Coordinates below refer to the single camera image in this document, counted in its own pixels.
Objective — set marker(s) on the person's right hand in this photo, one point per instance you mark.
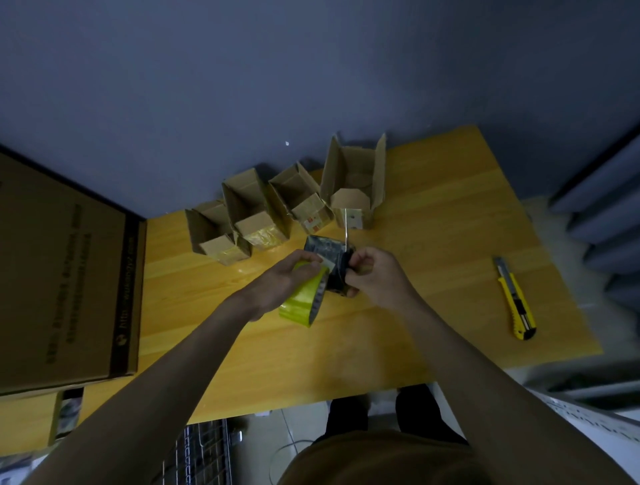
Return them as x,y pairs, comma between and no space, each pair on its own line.
385,282

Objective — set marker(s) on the person's left hand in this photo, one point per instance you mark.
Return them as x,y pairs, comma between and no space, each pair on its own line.
275,290

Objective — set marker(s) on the yellow tape roll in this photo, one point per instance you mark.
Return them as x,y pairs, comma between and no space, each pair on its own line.
300,305

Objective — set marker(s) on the small carton yellow tape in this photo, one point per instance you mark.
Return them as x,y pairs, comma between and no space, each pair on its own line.
260,230

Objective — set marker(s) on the black cardboard box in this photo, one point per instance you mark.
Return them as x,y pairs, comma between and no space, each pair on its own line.
325,250

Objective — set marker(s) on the small carton red label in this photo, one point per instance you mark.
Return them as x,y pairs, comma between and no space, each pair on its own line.
310,210

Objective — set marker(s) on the brown box with white label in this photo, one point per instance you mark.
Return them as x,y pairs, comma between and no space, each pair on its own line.
350,200

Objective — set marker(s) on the person's left forearm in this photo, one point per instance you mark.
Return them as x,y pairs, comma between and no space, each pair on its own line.
150,409

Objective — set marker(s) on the person's right forearm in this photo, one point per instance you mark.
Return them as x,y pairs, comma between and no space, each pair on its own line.
500,399

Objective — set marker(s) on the person's black trousers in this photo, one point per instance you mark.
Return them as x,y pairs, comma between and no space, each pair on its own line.
420,409

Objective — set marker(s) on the person's brown shirt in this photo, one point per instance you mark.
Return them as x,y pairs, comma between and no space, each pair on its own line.
380,462

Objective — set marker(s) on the yellow utility knife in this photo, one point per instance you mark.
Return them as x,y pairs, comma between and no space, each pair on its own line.
517,305

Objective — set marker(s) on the large flat brown carton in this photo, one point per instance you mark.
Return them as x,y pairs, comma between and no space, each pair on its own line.
60,285

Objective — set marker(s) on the grey pleated curtain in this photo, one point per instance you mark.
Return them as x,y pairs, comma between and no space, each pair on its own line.
610,225

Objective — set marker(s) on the white metal rack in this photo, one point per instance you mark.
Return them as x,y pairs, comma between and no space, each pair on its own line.
600,424

